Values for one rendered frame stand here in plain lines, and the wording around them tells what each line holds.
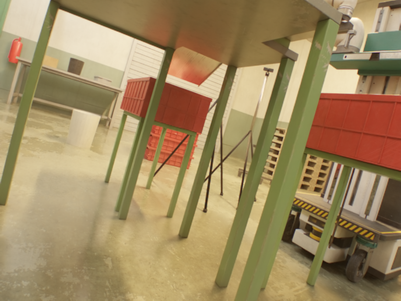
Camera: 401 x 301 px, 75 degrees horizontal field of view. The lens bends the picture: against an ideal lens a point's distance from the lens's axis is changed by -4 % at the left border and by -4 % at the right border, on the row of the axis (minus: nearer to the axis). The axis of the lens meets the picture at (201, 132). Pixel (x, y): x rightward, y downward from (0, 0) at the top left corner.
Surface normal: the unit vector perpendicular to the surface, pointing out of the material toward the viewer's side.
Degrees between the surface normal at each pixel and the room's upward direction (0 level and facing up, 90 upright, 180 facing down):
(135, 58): 90
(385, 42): 90
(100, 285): 0
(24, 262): 0
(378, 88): 90
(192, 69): 150
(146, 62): 90
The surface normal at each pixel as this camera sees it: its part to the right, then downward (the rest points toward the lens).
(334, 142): -0.86, -0.24
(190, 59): -0.03, 0.90
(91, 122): 0.71, 0.28
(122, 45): 0.43, 0.15
